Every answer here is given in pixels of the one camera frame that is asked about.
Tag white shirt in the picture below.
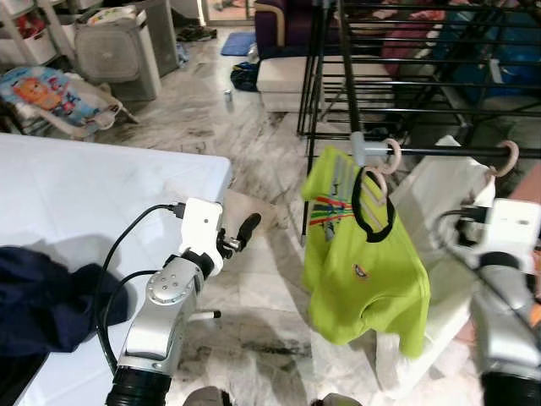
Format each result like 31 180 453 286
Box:
372 135 508 400

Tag colourful baby bouncer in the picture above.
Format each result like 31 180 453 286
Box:
0 66 140 139

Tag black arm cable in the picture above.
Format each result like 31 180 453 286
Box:
93 201 187 375
435 207 529 339

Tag black metal drying rack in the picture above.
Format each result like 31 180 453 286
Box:
296 0 541 248

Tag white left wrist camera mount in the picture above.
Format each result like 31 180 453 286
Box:
176 198 226 273

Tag grey robot right foot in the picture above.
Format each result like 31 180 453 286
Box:
313 393 364 406

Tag grey robot left foot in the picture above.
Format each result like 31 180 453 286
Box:
182 387 233 406

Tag blue floor mat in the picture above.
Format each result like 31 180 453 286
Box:
221 31 257 58

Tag white ottoman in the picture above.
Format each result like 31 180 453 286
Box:
256 55 356 113

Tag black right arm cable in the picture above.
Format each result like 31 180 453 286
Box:
435 207 529 339

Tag navy blue garment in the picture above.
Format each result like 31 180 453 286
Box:
0 245 132 358

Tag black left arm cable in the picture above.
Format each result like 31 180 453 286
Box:
93 201 187 375

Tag grey robot foot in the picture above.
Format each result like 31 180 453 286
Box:
182 387 233 406
313 393 364 406

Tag blue fabric bag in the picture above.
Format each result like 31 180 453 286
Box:
435 8 541 107

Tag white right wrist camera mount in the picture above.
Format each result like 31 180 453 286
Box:
476 198 541 273

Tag purple armchair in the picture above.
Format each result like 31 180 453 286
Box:
254 0 339 60

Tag dark bag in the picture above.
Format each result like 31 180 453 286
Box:
230 61 261 92

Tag dark shoes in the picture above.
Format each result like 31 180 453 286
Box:
176 24 219 43

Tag white folding table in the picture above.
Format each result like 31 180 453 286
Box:
0 134 233 406

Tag maroon garment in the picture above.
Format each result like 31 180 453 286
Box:
380 17 445 81

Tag pink patterned cloth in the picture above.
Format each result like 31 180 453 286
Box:
505 165 541 212

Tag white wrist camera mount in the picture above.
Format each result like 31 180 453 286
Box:
176 198 226 273
476 198 541 273

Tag lime green shirt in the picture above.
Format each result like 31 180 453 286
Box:
302 145 432 359

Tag grey box fan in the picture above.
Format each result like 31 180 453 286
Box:
74 8 161 102

